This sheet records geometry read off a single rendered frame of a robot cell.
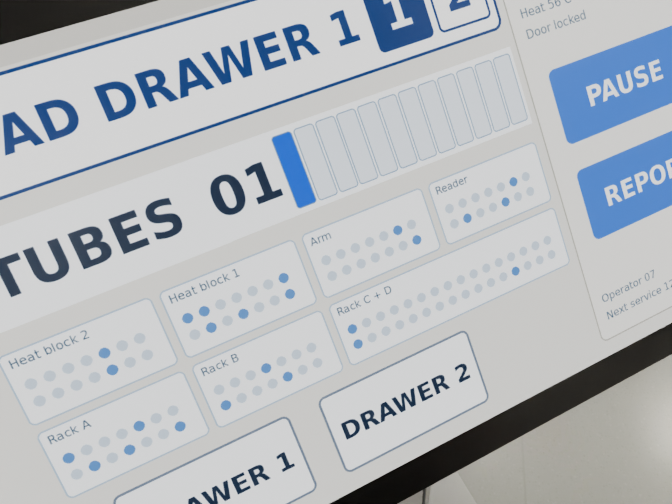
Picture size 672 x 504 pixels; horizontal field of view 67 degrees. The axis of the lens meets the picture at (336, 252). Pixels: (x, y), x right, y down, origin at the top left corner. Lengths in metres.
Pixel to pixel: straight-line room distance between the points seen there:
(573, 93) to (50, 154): 0.28
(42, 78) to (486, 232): 0.23
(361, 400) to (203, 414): 0.08
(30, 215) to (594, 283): 0.31
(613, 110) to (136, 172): 0.27
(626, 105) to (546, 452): 1.12
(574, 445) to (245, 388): 1.21
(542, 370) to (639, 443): 1.15
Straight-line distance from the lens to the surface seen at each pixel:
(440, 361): 0.30
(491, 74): 0.31
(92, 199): 0.26
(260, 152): 0.26
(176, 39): 0.27
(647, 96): 0.37
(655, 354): 0.39
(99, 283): 0.26
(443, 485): 1.30
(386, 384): 0.29
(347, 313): 0.27
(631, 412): 1.51
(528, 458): 1.38
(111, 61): 0.27
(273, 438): 0.28
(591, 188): 0.34
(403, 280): 0.28
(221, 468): 0.29
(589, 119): 0.34
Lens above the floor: 1.27
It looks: 48 degrees down
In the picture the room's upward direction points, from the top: 9 degrees counter-clockwise
